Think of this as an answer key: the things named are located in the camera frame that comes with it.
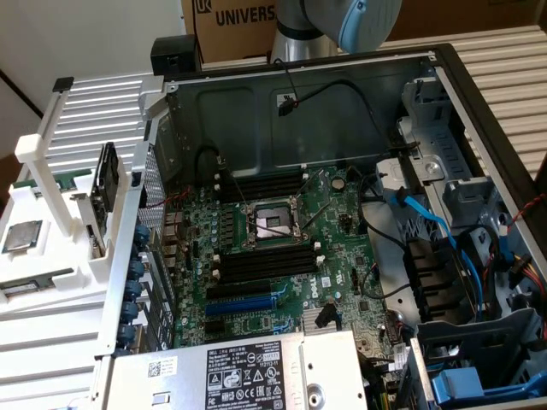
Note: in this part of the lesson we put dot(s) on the blue-grey plastic disk bay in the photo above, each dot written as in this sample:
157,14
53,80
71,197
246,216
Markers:
491,337

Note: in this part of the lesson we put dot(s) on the black box-shaped device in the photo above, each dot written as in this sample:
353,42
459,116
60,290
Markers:
175,49

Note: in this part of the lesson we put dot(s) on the cardboard box Universal print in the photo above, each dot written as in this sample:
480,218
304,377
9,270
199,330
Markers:
231,38

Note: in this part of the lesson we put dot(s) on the thin metal locking lever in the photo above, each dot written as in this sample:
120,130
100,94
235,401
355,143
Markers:
316,214
239,191

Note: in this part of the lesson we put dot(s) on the silver rear port block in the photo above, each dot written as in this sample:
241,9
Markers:
172,250
173,218
172,269
173,233

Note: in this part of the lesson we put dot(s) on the white parts rack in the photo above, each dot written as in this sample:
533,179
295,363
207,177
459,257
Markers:
64,256

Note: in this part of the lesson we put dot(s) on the silver finned heat sink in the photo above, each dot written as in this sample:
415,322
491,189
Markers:
312,320

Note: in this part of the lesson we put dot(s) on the long black expansion slot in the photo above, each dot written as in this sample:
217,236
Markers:
239,290

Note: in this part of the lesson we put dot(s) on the silver CPU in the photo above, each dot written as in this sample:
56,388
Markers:
21,237

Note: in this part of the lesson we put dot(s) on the silver power supply unit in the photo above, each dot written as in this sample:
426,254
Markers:
179,376

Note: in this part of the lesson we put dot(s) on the grey metal disk bay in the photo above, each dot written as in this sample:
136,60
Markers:
431,128

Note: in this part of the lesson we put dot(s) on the blue expansion slot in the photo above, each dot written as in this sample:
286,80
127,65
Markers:
239,306

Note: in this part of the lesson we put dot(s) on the grey metal PC case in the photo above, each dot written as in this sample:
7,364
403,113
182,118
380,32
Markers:
239,124

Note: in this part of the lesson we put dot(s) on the green RAM stick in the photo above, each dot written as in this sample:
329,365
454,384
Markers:
72,175
21,288

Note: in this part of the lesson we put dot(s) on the bright blue disk carrier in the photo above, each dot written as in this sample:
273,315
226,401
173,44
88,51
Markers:
457,382

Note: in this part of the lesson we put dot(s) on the green motherboard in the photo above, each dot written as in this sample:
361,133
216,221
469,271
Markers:
342,265

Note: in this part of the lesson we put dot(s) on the blue slot retention clip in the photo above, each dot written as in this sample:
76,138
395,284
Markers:
130,312
137,268
142,235
126,335
133,289

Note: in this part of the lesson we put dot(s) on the short black expansion slot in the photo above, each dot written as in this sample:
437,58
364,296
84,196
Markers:
214,326

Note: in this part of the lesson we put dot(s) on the black RAM slot white latch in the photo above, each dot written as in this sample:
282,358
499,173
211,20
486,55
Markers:
265,259
265,176
265,272
265,187

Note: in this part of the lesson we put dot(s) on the plain brown cardboard box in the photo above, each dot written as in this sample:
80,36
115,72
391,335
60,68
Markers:
470,17

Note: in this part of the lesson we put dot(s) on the dark graphics card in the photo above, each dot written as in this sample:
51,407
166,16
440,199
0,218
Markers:
98,218

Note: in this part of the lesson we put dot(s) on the silver coin battery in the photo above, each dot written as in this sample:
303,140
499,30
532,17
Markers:
339,183

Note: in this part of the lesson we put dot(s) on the black plastic shroud block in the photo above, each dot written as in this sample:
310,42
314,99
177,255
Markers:
431,277

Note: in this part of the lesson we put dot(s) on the silver CPU socket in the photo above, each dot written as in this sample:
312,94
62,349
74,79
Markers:
273,222

